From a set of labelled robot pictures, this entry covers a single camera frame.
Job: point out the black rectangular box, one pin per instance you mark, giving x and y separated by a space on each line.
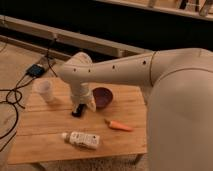
79 111

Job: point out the orange carrot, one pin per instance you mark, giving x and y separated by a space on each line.
118 126

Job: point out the white plastic bottle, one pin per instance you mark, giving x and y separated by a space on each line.
81 139

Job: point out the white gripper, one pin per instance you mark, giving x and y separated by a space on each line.
82 94

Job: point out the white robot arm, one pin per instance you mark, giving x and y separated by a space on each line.
178 89

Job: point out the translucent plastic cup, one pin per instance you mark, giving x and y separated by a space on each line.
45 90

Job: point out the dark purple ceramic bowl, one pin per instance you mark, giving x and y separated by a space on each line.
103 97

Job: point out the wooden table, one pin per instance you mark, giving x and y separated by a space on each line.
39 132

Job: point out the black power adapter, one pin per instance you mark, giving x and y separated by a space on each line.
35 71

